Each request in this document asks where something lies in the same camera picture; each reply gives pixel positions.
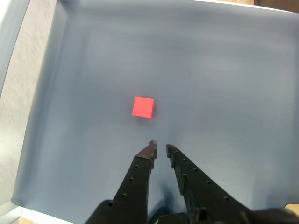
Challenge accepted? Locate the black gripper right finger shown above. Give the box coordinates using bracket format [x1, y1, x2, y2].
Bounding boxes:
[165, 144, 256, 224]

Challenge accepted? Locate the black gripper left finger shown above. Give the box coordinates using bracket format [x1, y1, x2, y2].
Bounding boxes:
[85, 140, 158, 224]

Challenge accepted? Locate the red cube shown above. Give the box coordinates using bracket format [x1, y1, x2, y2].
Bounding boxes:
[131, 96, 156, 119]

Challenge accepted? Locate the dark grey mat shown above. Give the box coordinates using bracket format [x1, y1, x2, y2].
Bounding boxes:
[10, 0, 299, 224]

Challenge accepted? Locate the white metal table frame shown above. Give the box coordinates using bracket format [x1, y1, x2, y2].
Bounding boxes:
[0, 0, 32, 98]

